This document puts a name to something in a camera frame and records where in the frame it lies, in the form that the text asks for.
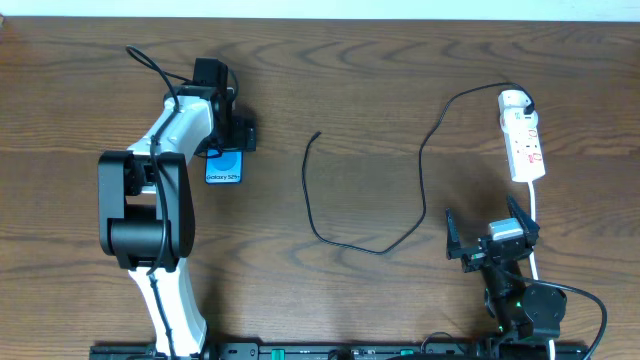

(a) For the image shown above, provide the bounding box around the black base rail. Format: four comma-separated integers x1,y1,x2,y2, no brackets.
88,338,588,360

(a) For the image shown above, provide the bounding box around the black USB charging cable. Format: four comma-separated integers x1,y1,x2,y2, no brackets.
301,81,536,256

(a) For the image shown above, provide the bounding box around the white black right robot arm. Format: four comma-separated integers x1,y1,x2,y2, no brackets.
446,196,567,358

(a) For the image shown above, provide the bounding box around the white power strip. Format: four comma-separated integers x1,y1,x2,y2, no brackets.
502,127,546,183

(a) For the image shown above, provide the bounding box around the white USB charger adapter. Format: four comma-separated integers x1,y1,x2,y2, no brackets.
498,90,539,133

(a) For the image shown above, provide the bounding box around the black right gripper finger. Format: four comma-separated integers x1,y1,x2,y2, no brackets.
506,195,540,245
445,208,462,260

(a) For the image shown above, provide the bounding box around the blue Galaxy smartphone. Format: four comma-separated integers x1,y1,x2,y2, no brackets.
205,149,243,185

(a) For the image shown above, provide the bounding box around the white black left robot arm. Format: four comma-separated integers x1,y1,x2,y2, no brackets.
98,84,255,359

